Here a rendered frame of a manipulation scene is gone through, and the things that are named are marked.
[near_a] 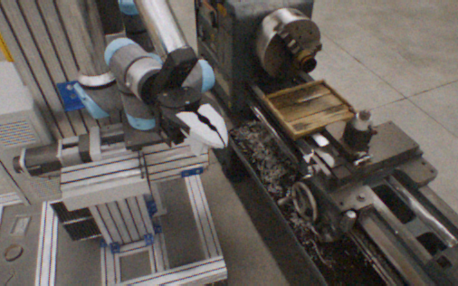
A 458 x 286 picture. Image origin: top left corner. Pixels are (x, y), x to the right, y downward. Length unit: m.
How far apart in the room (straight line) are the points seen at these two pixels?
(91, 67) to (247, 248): 1.54
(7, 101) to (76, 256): 1.03
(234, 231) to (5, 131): 1.43
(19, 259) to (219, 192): 1.22
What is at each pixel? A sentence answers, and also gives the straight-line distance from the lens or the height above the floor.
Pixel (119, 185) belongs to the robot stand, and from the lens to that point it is 1.16.
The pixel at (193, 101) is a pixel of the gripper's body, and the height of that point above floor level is 1.59.
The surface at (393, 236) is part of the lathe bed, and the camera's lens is 1.39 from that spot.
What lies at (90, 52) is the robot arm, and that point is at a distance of 0.97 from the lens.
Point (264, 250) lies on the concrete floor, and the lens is 2.21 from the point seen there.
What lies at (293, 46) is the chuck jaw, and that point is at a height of 1.14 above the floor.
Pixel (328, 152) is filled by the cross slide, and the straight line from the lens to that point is 1.40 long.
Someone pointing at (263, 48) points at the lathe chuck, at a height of 1.12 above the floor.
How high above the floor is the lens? 1.95
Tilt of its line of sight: 45 degrees down
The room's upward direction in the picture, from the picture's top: straight up
